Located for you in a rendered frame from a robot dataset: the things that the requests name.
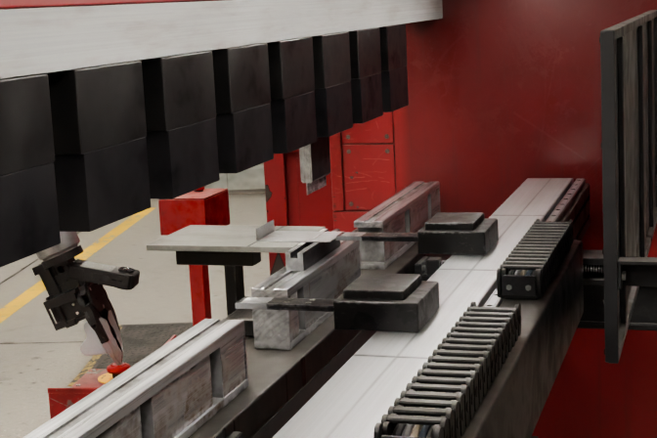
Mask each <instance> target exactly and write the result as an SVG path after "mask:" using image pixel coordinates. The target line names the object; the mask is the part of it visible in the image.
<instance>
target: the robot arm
mask: <svg viewBox="0 0 657 438"><path fill-rule="evenodd" d="M60 237H61V243H60V244H57V245H55V246H52V247H50V248H47V249H45V250H42V251H40V252H37V253H36V255H37V258H38V259H39V260H43V262H41V263H40V264H39V265H38V266H36V267H33V268H32V271H33V273H34V275H35V276H36V275H39V276H40V278H41V280H42V282H43V284H44V285H45V287H46V290H47V292H48V294H49V296H48V297H46V301H45V302H43V304H44V306H45V308H46V310H47V313H48V315H49V317H50V319H51V321H52V323H53V325H54V328H55V330H58V329H63V328H70V327H72V326H75V325H77V324H78V323H79V321H82V320H84V319H86V321H87V322H86V323H85V324H84V330H85V332H86V335H87V337H86V339H85V340H84V342H83V343H82V344H81V345H80V351H81V353H82V354H83V355H85V356H93V355H101V354H109V356H110V357H111V358H112V360H113V361H114V362H115V363H116V364H117V365H121V364H122V363H123V345H122V339H121V334H120V328H119V325H118V321H117V318H116V315H115V312H114V309H113V307H112V305H111V303H110V300H109V298H108V295H107V292H106V290H105V289H104V287H103V285H109V286H114V287H116V288H120V289H126V290H128V289H132V288H134V287H135V286H136V285H137V284H138V283H139V277H140V271H139V270H135V269H133V268H129V267H118V266H113V265H108V264H103V263H98V262H92V261H87V260H81V259H76V260H75V259H74V256H76V255H78V254H80V253H82V252H83V249H82V247H81V244H80V245H78V243H79V242H80V239H79V237H78V235H77V233H76V232H60ZM49 309H51V311H52V313H53V316H54V318H55V320H56V322H57V323H55V321H54V319H53V317H52V315H51V312H50V310H49Z"/></svg>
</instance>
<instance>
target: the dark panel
mask: <svg viewBox="0 0 657 438"><path fill-rule="evenodd" d="M599 43H600V69H601V136H602V143H601V149H602V202H603V248H602V254H603V270H604V336H605V349H604V355H605V362H606V363H609V364H618V363H619V360H620V357H621V353H622V349H623V346H624V342H625V338H626V335H627V331H628V327H629V324H630V320H631V316H632V313H633V309H634V306H635V300H636V296H637V293H638V289H639V286H628V285H623V286H622V289H619V284H618V260H619V257H647V256H648V252H649V249H650V245H651V242H652V239H653V235H654V231H655V228H656V224H657V10H650V11H648V12H645V13H643V14H641V15H638V16H636V17H633V18H631V19H629V20H626V21H624V22H620V23H618V24H615V25H613V26H610V27H608V28H606V29H603V30H601V31H600V37H599Z"/></svg>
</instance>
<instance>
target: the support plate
mask: <svg viewBox="0 0 657 438"><path fill-rule="evenodd" d="M259 227H260V226H211V225H190V226H187V227H185V228H183V229H181V230H179V231H177V232H174V233H172V234H170V235H168V236H166V237H164V238H161V239H159V240H157V241H154V242H151V243H149V244H147V250H158V251H216V252H274V253H286V252H287V251H289V250H290V249H292V248H294V247H295V246H297V245H298V244H299V243H300V242H277V241H258V242H256V243H254V242H255V241H256V230H255V229H257V228H259ZM280 227H282V228H281V229H279V230H278V228H280ZM325 228H326V227H310V226H284V227H283V226H275V231H276V230H278V231H307V232H319V231H320V230H322V229H325ZM252 243H253V244H252ZM250 244H251V246H248V245H250Z"/></svg>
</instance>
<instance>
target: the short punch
mask: <svg viewBox="0 0 657 438"><path fill-rule="evenodd" d="M299 157H300V176H301V182H302V183H306V189H307V195H310V194H311V193H313V192H315V191H316V190H318V189H320V188H322V187H324V186H326V185H327V178H326V176H327V175H329V174H330V156H329V137H317V142H315V143H313V144H310V145H308V146H305V147H303V148H300V149H299Z"/></svg>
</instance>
